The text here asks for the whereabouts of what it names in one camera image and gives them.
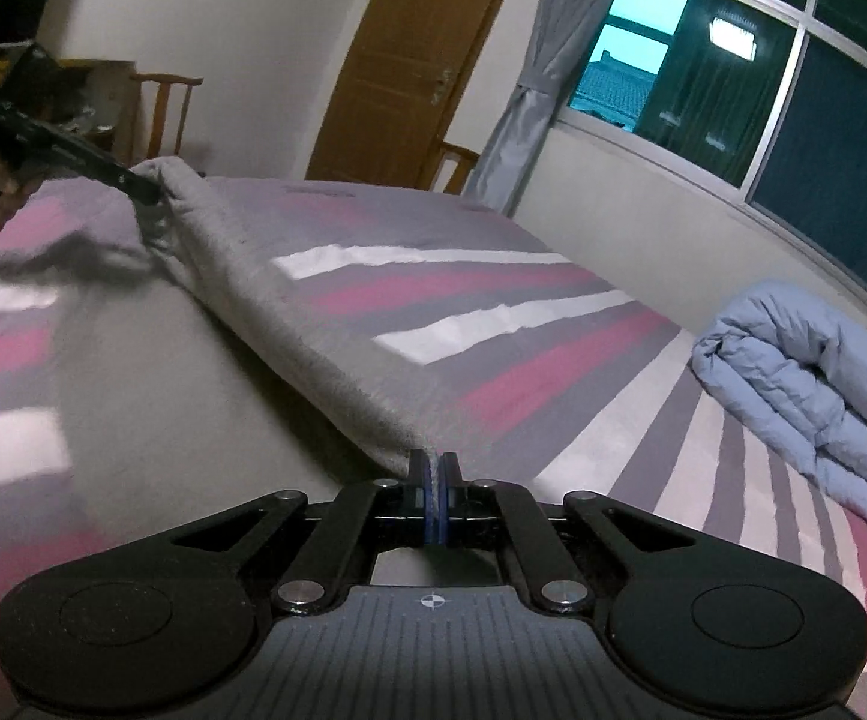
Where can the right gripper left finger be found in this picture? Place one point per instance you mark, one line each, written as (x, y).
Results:
(363, 521)

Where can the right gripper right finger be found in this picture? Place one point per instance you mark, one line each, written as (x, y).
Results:
(505, 520)

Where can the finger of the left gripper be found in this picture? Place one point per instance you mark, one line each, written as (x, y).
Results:
(139, 189)

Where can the grey pants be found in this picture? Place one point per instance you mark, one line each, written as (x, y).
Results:
(192, 377)

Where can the wooden chair at left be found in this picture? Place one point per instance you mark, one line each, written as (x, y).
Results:
(149, 136)

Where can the striped pink grey bedsheet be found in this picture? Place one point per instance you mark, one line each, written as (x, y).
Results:
(560, 380)

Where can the brown wooden door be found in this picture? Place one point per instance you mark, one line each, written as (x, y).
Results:
(397, 91)

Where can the wooden chair near door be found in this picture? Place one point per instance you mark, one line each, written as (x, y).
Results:
(447, 168)

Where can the folded light blue duvet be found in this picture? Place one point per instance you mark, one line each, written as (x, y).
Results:
(793, 370)

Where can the grey curtain by door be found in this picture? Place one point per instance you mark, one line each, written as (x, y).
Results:
(562, 34)

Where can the window with white frame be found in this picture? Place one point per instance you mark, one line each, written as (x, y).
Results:
(762, 103)

